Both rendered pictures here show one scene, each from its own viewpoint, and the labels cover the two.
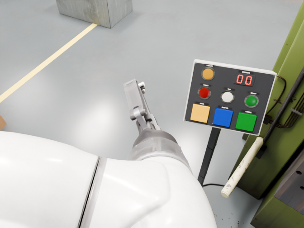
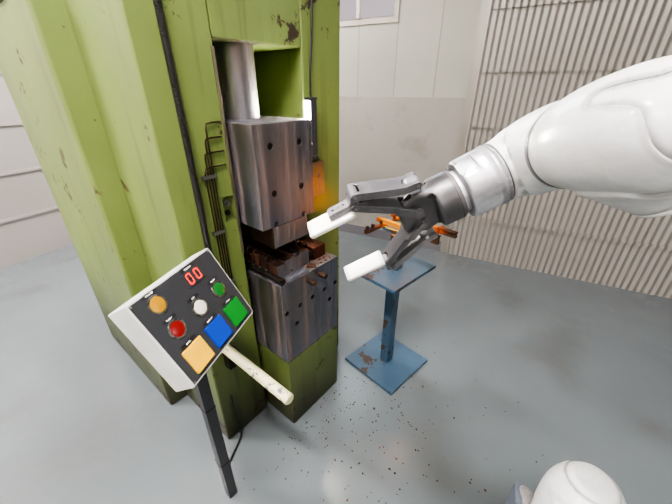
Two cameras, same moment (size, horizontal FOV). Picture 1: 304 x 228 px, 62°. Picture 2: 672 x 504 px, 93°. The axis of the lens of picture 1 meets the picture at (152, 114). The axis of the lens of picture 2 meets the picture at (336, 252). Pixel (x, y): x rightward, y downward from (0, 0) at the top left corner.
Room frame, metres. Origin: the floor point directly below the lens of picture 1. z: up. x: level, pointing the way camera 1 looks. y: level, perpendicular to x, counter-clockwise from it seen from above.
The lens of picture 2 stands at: (0.37, 0.45, 1.67)
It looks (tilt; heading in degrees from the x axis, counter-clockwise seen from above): 27 degrees down; 270
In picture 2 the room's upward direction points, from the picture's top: straight up
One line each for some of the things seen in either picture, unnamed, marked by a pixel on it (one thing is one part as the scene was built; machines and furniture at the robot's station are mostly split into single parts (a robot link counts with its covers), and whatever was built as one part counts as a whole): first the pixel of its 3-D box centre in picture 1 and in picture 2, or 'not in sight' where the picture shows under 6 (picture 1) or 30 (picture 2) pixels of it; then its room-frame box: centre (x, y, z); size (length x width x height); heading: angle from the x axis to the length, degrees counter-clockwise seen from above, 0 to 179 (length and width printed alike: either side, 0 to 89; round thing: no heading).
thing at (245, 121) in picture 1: (245, 121); (235, 311); (0.71, -0.41, 1.01); 0.07 x 0.05 x 0.07; 75
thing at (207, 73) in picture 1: (207, 73); (157, 304); (0.85, -0.24, 1.16); 0.05 x 0.03 x 0.04; 50
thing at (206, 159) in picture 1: (209, 151); (210, 417); (0.86, -0.35, 0.54); 0.04 x 0.04 x 1.08; 50
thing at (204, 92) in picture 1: (204, 92); (177, 328); (0.81, -0.23, 1.09); 0.05 x 0.03 x 0.04; 50
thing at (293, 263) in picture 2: not in sight; (264, 250); (0.73, -0.97, 0.96); 0.42 x 0.20 x 0.09; 140
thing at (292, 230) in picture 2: not in sight; (261, 220); (0.73, -0.97, 1.12); 0.42 x 0.20 x 0.10; 140
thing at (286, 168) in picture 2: not in sight; (262, 166); (0.70, -1.00, 1.37); 0.42 x 0.39 x 0.40; 140
